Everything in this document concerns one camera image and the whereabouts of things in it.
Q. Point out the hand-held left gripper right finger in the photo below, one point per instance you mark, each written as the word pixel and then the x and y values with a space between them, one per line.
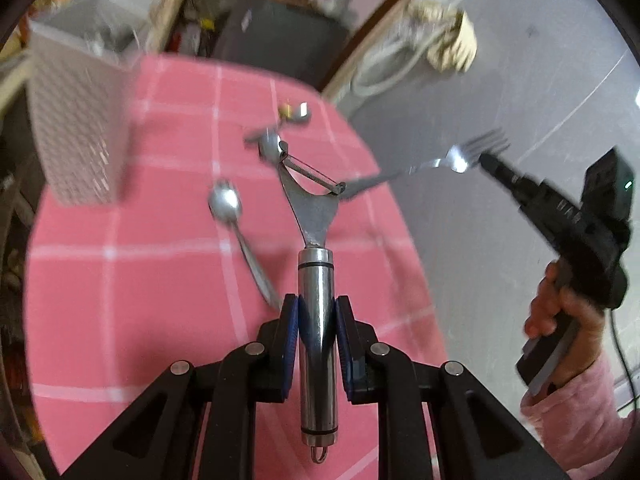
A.
pixel 345 345

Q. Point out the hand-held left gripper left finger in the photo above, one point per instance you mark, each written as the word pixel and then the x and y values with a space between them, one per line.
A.
pixel 291 345

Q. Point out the steel peeler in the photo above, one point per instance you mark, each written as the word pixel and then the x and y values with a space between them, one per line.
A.
pixel 316 290

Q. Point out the person's right hand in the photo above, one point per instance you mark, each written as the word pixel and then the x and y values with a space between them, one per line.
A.
pixel 542 310

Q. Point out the steel fork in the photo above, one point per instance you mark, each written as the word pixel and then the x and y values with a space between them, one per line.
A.
pixel 452 159

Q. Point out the white perforated utensil holder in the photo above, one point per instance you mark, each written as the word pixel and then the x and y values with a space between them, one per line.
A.
pixel 75 125

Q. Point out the person's right forearm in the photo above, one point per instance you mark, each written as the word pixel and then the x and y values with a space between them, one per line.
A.
pixel 580 422

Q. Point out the pink checked tablecloth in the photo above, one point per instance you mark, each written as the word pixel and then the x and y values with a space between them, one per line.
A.
pixel 150 285

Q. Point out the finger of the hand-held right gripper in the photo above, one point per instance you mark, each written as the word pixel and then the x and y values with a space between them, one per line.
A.
pixel 505 175

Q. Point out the cream rubber gloves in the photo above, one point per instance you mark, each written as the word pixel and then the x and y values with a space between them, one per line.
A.
pixel 452 45

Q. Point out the grey cabinet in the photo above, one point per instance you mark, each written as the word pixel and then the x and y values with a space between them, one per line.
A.
pixel 280 30

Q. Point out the wooden door frame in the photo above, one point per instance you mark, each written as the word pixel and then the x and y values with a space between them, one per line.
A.
pixel 365 30

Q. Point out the steel spoon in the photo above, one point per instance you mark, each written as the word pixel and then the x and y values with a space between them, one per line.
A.
pixel 225 204

